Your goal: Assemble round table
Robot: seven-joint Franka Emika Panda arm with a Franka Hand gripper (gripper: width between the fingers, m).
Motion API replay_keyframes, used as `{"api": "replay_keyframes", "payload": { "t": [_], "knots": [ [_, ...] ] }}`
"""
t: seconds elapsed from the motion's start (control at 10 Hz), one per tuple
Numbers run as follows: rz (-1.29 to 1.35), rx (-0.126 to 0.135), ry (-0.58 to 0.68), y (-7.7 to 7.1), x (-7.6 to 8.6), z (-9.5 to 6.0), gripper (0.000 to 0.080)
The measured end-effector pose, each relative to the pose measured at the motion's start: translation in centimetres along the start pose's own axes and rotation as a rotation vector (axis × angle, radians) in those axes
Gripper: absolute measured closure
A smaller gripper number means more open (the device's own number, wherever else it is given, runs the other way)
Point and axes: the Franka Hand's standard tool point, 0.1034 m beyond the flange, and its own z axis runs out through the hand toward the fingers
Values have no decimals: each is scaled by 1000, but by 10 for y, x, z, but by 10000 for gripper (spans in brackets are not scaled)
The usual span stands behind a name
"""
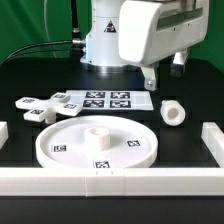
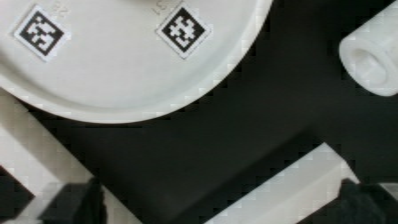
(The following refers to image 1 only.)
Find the white cross-shaped table base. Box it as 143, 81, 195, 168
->
15, 92, 83, 124

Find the white marker tag plate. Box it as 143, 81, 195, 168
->
67, 90, 154, 111

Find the white front barrier rail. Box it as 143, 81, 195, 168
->
0, 168, 224, 197

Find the white left barrier block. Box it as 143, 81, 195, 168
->
0, 121, 9, 150

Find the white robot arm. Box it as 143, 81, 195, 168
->
81, 0, 209, 91

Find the white right barrier block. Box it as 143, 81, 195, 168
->
201, 122, 224, 168

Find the thin grey cable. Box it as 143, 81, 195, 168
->
43, 0, 58, 59

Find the black cable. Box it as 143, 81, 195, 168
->
0, 40, 75, 66

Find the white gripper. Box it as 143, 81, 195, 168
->
118, 0, 209, 91

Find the white round table top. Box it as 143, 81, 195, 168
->
35, 115, 158, 169

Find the black cable connector post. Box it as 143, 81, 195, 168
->
70, 0, 85, 56

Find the white barrier block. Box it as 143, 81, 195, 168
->
201, 122, 224, 168
0, 121, 9, 150

